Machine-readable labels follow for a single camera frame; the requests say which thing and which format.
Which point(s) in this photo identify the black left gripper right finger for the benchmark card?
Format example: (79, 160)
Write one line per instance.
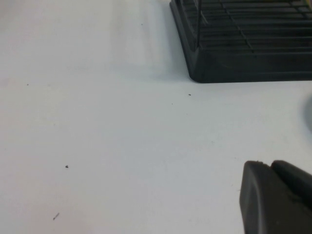
(295, 180)

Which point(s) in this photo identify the black plastic drip tray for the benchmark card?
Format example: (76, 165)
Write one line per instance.
(243, 70)

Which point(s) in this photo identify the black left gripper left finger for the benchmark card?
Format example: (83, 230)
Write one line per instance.
(268, 207)

